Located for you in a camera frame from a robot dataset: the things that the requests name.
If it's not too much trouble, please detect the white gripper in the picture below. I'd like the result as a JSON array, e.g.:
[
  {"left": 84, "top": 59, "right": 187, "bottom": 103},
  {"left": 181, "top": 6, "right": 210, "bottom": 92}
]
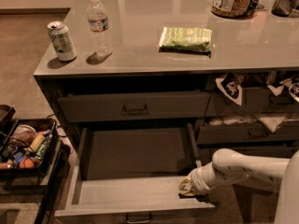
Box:
[{"left": 179, "top": 166, "right": 217, "bottom": 197}]

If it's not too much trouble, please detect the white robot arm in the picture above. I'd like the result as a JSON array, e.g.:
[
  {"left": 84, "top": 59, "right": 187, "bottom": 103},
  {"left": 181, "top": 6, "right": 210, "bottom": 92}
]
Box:
[{"left": 178, "top": 148, "right": 299, "bottom": 224}]

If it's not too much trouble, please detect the grey drawer cabinet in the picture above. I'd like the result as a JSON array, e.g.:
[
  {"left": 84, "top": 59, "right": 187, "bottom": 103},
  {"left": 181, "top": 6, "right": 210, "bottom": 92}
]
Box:
[{"left": 33, "top": 0, "right": 299, "bottom": 174}]

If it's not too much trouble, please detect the green snack bag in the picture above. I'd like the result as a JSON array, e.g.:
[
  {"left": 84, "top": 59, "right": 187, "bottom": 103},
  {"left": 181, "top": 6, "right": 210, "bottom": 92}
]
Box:
[{"left": 159, "top": 27, "right": 212, "bottom": 53}]

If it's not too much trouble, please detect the black white snack bag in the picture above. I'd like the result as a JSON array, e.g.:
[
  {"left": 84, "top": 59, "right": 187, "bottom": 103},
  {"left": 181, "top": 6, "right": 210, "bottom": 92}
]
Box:
[{"left": 267, "top": 76, "right": 299, "bottom": 103}]

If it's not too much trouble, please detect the yellow mustard bottle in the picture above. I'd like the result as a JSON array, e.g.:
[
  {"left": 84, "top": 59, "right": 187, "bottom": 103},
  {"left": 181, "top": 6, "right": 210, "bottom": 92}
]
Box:
[{"left": 27, "top": 130, "right": 50, "bottom": 153}]

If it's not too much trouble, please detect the orange fruit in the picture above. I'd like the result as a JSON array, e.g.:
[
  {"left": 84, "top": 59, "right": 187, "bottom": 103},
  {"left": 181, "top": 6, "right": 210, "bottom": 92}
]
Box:
[{"left": 19, "top": 158, "right": 35, "bottom": 169}]

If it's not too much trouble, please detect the black bin of items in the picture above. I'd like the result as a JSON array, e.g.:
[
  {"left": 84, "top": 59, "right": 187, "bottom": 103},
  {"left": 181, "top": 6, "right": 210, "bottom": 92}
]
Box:
[{"left": 0, "top": 119, "right": 58, "bottom": 178}]

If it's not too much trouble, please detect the large jar of nuts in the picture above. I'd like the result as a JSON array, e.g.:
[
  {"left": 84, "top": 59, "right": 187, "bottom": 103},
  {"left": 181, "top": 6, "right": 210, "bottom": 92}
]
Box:
[{"left": 211, "top": 0, "right": 250, "bottom": 18}]

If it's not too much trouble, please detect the clear plastic water bottle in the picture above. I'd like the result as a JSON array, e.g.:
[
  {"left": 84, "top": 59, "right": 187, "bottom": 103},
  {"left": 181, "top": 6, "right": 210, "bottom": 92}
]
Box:
[{"left": 87, "top": 0, "right": 112, "bottom": 57}]

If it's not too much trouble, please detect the silver green soda can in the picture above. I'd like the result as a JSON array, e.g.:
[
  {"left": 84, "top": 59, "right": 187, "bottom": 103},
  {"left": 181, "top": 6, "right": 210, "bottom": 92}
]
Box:
[{"left": 47, "top": 21, "right": 77, "bottom": 62}]

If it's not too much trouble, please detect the dark glass container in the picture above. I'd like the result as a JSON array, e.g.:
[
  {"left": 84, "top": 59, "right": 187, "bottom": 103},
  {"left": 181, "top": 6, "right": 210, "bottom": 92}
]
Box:
[{"left": 271, "top": 0, "right": 299, "bottom": 18}]

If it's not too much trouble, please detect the black cart frame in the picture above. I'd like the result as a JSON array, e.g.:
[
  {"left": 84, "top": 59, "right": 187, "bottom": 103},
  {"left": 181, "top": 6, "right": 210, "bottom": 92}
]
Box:
[{"left": 0, "top": 105, "right": 70, "bottom": 224}]

